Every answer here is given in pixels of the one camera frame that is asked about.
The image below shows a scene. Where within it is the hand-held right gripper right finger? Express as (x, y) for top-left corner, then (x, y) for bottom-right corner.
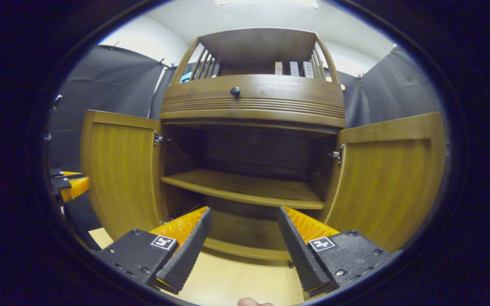
(277, 206), (403, 297)

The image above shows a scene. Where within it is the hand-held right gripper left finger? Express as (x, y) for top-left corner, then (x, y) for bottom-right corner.
(95, 207), (212, 295)

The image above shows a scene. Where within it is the wooden cabinet door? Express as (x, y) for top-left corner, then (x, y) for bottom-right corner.
(319, 112), (446, 253)
(80, 110), (169, 241)

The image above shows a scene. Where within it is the wooden double-door shoe cabinet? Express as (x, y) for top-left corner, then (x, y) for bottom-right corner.
(80, 28), (446, 267)

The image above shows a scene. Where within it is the wooden inner shelf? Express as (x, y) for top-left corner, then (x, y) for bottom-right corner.
(161, 169), (325, 210)

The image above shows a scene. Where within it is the black backdrop cloth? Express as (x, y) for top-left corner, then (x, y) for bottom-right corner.
(47, 45), (443, 251)

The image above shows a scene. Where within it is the wooden ribbed drawer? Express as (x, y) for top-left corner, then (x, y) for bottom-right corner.
(159, 74), (347, 129)

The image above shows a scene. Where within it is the large ceiling light panel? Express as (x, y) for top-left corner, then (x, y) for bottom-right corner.
(215, 0), (319, 9)

